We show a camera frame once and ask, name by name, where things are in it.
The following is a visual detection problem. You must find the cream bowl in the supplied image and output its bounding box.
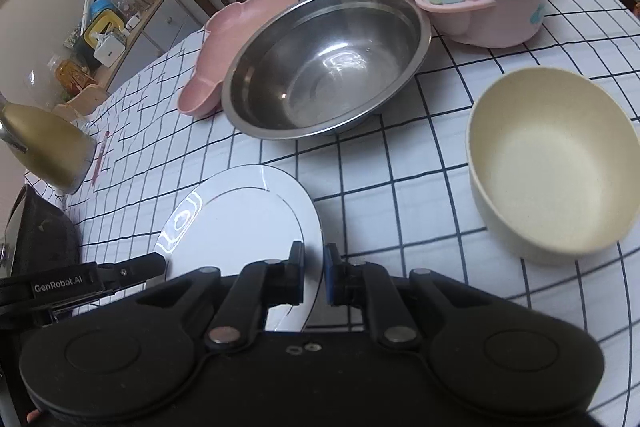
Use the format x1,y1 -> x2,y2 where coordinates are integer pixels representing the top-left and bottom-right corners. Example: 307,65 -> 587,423
465,66 -> 639,265

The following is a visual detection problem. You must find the pink mouse-shaped plate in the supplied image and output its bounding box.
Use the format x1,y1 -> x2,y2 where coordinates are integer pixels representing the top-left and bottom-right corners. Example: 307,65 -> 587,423
177,0 -> 298,118

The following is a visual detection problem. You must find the white tissue box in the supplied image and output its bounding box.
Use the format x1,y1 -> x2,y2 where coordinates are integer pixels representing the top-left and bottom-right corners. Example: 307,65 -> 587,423
92,29 -> 126,67

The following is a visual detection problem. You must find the red pen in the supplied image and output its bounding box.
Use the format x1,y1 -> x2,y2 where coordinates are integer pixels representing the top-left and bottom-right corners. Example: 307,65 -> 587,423
91,130 -> 111,187

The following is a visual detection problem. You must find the white ceramic plate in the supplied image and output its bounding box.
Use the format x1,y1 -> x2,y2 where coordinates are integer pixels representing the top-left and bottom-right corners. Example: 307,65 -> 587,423
153,165 -> 323,332

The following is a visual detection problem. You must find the checked white tablecloth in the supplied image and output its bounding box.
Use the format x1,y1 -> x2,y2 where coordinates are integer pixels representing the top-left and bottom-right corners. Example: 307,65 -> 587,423
32,0 -> 639,426

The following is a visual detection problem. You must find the black cooking pot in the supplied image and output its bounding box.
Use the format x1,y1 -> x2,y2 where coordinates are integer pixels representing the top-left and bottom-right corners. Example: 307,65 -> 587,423
1,184 -> 80,279

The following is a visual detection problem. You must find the large steel bowl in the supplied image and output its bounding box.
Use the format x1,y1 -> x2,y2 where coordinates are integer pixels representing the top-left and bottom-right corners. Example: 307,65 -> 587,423
221,0 -> 433,141

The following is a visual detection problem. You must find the gold kettle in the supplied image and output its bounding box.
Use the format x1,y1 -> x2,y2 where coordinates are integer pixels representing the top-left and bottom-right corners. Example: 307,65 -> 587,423
1,96 -> 96,194

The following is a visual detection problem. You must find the wooden sideboard cabinet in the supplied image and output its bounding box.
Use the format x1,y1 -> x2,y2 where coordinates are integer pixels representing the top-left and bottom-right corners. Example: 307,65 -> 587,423
47,0 -> 198,114

